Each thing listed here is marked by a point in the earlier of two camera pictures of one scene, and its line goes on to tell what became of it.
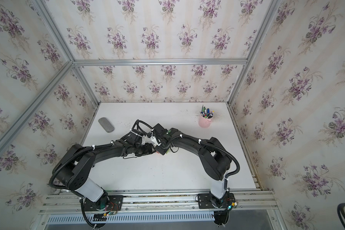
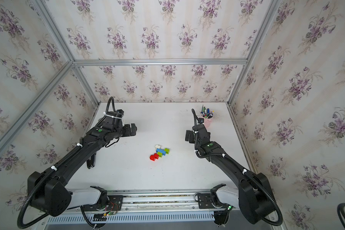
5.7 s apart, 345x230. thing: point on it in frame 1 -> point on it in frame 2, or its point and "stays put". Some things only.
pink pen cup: [204, 122] stays put
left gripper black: [149, 150] -> [128, 132]
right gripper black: [161, 152] -> [189, 132]
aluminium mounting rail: [163, 201] stays put
